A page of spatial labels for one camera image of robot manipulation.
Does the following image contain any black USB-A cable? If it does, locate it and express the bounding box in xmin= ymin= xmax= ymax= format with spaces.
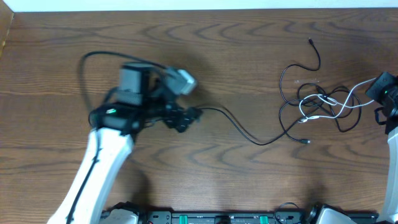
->
xmin=195 ymin=37 xmax=323 ymax=147

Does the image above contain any white charging cable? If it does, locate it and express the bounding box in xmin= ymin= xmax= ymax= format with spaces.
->
xmin=297 ymin=77 xmax=379 ymax=124

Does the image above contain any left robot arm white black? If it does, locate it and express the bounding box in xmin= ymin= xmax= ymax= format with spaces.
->
xmin=49 ymin=62 xmax=201 ymax=224

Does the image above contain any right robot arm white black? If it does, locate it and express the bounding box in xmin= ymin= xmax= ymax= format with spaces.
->
xmin=366 ymin=72 xmax=397 ymax=223

